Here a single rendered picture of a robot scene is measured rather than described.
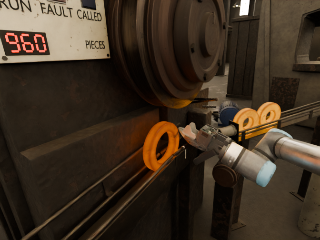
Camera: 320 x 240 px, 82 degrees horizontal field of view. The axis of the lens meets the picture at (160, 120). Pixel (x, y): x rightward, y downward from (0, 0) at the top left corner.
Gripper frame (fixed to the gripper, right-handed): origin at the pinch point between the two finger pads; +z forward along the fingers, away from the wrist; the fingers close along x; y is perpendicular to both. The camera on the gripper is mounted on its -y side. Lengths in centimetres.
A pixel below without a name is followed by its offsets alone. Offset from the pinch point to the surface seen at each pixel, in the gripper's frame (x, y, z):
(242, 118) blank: -33.2, 4.2, -17.0
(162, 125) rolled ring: 17.4, 9.2, -0.1
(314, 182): -54, -20, -64
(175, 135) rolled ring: 9.8, 3.4, -2.4
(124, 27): 28.4, 36.2, 11.6
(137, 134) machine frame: 21.9, 3.8, 6.1
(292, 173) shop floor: -120, -57, -69
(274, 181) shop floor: -98, -60, -58
